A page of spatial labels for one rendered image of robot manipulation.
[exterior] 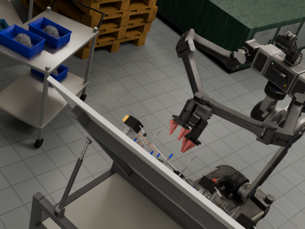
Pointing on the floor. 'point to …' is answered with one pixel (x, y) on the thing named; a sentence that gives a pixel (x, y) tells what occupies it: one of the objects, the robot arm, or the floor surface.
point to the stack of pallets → (141, 32)
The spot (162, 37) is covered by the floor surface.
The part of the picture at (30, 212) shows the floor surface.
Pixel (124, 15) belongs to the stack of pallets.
